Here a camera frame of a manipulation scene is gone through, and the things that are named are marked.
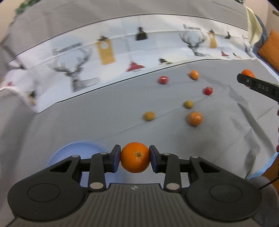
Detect smooth orange mandarin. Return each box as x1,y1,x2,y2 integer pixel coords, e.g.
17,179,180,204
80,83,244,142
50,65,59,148
120,142,150,173

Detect yellow-green fruit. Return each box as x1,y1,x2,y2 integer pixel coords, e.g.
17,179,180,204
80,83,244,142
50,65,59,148
143,111,156,121
183,100,194,109

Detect red cherry tomato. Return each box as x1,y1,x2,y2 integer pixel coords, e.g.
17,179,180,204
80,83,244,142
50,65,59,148
158,76,169,85
203,87,213,96

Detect light blue plate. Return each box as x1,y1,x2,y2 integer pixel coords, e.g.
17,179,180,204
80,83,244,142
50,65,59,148
47,140,108,167

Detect orange cushion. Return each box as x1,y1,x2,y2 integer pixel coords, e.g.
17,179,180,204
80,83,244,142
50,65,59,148
258,30,279,72

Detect netted orange mandarin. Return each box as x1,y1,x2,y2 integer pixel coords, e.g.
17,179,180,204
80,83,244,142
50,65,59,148
187,112,203,127

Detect grey sofa cover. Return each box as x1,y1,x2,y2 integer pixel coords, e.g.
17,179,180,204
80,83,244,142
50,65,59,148
0,0,279,227

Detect small orange kumquat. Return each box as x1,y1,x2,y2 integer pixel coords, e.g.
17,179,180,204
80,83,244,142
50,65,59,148
189,70,199,80

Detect deer print white cloth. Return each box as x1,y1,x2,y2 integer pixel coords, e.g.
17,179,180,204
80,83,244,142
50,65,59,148
1,14,255,113

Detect green knitted blanket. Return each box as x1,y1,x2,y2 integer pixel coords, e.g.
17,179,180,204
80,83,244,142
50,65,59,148
15,0,40,16

